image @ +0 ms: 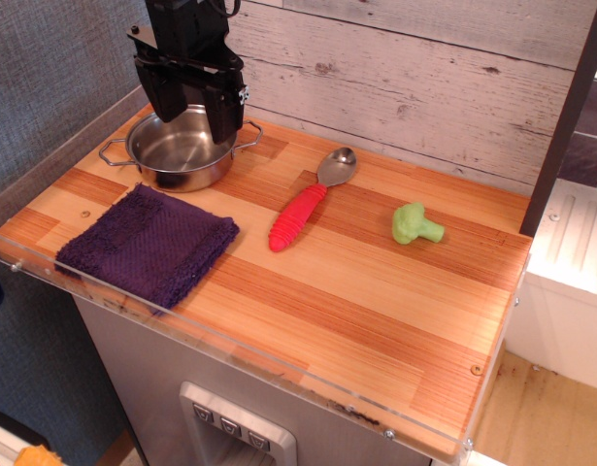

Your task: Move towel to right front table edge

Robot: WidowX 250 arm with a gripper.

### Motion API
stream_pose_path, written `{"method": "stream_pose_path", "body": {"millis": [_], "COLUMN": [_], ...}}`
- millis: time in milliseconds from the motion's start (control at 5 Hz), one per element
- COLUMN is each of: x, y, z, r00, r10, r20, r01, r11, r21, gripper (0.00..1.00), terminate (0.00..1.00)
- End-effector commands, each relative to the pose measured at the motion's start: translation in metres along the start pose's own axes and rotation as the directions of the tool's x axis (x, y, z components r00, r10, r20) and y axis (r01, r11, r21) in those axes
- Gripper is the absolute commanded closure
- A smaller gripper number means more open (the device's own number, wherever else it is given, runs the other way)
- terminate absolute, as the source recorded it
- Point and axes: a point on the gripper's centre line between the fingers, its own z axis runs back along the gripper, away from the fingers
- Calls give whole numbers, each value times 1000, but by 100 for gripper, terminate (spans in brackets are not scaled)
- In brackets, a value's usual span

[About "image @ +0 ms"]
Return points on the purple cloth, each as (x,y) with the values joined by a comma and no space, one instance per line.
(151,245)

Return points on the green toy broccoli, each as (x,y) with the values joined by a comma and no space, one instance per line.
(409,223)

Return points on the silver dispenser panel with buttons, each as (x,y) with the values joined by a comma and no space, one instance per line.
(219,429)

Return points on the grey toy fridge cabinet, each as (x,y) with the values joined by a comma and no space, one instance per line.
(147,369)

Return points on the white toy sink unit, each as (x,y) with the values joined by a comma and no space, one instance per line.
(554,319)

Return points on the stainless steel pot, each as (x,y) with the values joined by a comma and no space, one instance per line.
(180,155)

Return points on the clear acrylic edge guard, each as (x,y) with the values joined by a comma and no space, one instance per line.
(400,339)

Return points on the red handled metal spoon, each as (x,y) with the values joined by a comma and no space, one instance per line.
(335,168)

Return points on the dark brown right post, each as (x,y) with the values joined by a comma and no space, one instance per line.
(564,130)

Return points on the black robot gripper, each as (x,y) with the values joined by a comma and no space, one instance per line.
(183,36)

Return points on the yellow black object bottom left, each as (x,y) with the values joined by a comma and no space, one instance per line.
(37,456)

